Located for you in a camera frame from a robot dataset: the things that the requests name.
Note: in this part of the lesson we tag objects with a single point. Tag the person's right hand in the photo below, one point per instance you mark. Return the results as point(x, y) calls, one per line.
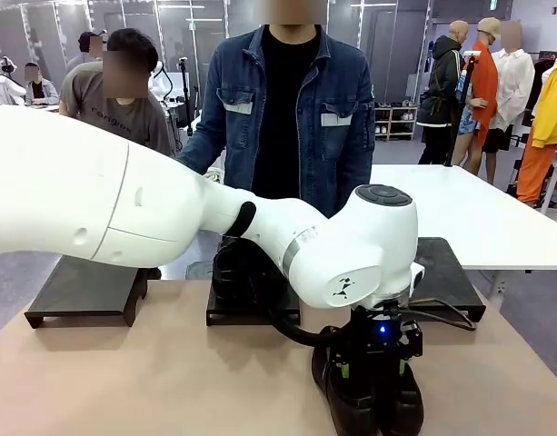
point(214, 175)

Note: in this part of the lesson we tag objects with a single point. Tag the person in white shirt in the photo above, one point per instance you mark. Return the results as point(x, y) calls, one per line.
point(514, 86)

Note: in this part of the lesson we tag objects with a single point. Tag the man in grey jacket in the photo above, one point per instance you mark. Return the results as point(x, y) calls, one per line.
point(89, 50)

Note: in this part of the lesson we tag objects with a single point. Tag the black background tripod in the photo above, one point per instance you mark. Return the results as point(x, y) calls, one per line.
point(187, 100)

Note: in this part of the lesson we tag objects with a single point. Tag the mannequin in orange garment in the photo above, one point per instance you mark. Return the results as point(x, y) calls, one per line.
point(484, 86)

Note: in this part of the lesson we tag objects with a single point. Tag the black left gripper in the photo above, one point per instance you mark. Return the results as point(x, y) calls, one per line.
point(373, 336)

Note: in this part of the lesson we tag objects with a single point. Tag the man in grey t-shirt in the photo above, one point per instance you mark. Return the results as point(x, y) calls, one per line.
point(123, 122)

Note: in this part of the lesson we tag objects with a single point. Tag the seated person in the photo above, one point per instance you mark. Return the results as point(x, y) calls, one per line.
point(39, 88)

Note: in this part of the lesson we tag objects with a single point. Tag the mannequin in dark jacket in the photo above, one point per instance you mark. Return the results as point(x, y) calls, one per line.
point(441, 91)

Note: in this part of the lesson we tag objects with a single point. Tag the person in denim jacket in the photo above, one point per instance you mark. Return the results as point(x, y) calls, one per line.
point(301, 113)

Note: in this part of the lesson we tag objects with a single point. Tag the white table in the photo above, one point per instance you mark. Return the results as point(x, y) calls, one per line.
point(487, 213)

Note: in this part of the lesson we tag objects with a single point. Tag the mannequin in yellow jacket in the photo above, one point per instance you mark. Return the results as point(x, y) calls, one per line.
point(548, 113)

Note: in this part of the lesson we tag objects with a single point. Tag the black shoe stand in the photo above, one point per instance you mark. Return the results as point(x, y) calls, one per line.
point(241, 311)
point(446, 272)
point(87, 290)

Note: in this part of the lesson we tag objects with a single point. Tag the person's right forearm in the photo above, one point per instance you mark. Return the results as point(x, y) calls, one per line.
point(198, 152)

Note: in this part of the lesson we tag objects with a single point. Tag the white shoe rack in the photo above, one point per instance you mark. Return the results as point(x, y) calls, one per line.
point(396, 120)

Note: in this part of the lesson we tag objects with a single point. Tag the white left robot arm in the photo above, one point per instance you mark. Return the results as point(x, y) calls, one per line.
point(55, 181)

